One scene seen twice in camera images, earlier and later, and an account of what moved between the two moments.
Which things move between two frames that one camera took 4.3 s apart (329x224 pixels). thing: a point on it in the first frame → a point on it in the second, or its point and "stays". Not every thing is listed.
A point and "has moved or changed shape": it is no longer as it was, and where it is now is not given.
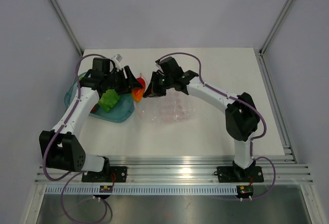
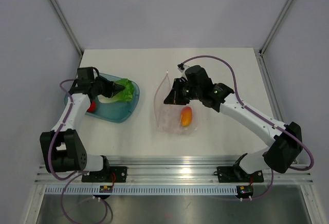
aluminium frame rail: [178, 170] stays
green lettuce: [108, 99] has moved or changed shape
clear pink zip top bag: [177, 107] has moved or changed shape
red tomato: [93, 109] stays
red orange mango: [137, 93] → [186, 116]
